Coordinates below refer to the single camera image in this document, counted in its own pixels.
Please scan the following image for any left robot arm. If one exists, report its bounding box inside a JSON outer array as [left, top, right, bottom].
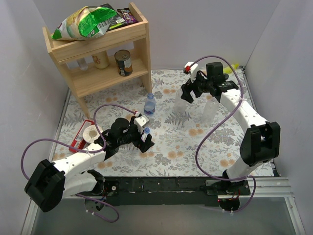
[[24, 115, 154, 212]]

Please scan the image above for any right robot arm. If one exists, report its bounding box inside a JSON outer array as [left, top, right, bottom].
[[181, 62, 281, 195]]

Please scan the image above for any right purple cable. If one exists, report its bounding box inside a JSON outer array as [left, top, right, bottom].
[[185, 55, 256, 212]]

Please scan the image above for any yellow squeeze bottle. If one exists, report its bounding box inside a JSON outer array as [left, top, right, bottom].
[[223, 64, 239, 74]]

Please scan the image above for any clear bottle on shelf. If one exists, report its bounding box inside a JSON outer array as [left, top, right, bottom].
[[77, 58, 88, 71]]

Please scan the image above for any toilet paper roll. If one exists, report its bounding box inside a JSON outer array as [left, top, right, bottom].
[[83, 124, 100, 144]]

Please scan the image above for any floral table mat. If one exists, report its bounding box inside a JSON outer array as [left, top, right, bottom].
[[52, 69, 276, 177]]

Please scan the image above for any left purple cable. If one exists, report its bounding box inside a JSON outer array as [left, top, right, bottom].
[[21, 104, 142, 223]]

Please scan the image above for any tin can with label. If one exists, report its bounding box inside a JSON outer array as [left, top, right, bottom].
[[114, 49, 133, 76]]

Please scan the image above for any clear bottle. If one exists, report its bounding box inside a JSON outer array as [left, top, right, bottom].
[[174, 88, 187, 114], [77, 58, 88, 71], [201, 97, 219, 125]]

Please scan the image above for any small blue-label water bottle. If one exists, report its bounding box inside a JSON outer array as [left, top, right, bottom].
[[144, 93, 156, 115]]

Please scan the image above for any dark candy bag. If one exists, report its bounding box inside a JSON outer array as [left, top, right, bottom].
[[107, 8, 138, 31]]

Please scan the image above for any blue bottle cap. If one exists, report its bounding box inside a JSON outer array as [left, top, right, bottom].
[[144, 127, 150, 134]]

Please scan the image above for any green chip bag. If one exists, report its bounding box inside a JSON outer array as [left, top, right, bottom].
[[51, 6, 117, 41]]

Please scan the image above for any purple cable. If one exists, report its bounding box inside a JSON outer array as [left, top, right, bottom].
[[21, 104, 142, 223], [185, 55, 256, 212]]

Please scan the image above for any red snack box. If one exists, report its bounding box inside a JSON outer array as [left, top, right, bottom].
[[69, 119, 94, 153]]

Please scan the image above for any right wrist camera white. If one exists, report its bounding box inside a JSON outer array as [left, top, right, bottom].
[[183, 62, 199, 83]]

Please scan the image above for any wooden shelf unit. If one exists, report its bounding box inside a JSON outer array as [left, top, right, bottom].
[[43, 2, 152, 118]]

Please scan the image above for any beige cup on shelf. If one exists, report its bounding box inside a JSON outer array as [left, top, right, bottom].
[[92, 51, 109, 69]]

